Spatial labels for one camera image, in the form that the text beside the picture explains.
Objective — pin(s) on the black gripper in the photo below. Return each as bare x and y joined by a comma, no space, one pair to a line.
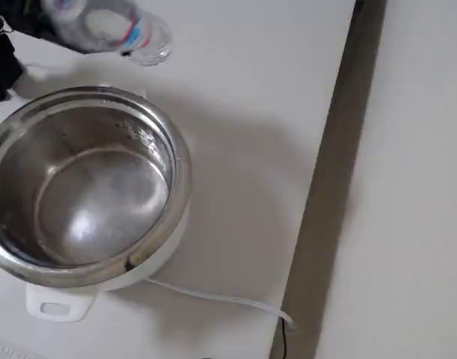
7,26

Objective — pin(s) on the clear plastic water bottle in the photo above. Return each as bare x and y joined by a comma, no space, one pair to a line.
146,37

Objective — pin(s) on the white electric cooking pot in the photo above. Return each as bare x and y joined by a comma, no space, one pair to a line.
82,299

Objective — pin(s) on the steel inner cooking pot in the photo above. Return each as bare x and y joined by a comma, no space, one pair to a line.
101,209

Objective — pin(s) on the black camera board mount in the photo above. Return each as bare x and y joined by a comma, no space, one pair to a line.
2,67

